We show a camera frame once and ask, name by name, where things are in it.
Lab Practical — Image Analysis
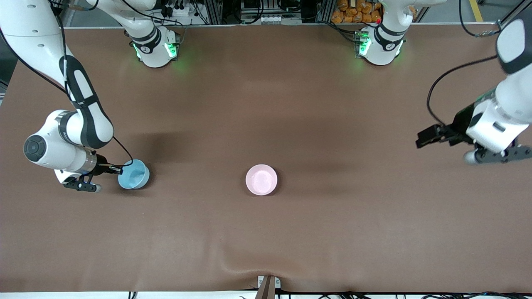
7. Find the metal clamp bracket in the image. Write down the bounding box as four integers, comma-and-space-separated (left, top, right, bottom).
257, 275, 282, 290

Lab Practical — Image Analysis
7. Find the pink bowl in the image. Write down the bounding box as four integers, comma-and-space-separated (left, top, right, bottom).
245, 164, 278, 196

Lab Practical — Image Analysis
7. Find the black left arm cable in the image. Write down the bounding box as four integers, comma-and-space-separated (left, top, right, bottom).
426, 0, 500, 126

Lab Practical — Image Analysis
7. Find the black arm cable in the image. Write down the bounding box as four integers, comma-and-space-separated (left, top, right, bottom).
0, 0, 134, 167
426, 0, 500, 126

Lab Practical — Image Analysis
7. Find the orange objects bin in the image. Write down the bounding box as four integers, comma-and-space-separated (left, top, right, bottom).
331, 0, 383, 24

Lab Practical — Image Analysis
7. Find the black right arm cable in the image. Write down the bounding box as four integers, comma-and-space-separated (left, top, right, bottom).
0, 0, 134, 167

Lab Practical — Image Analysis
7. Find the white power strip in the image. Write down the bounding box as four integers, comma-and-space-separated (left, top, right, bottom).
160, 3, 196, 18

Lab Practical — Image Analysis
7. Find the brown table mat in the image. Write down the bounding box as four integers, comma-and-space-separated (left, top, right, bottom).
0, 24, 532, 294

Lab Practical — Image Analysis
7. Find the blue bowl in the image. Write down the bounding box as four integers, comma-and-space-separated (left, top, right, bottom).
118, 159, 150, 190

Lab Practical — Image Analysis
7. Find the aluminium frame post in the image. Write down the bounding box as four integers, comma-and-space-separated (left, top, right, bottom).
316, 0, 335, 24
204, 0, 223, 25

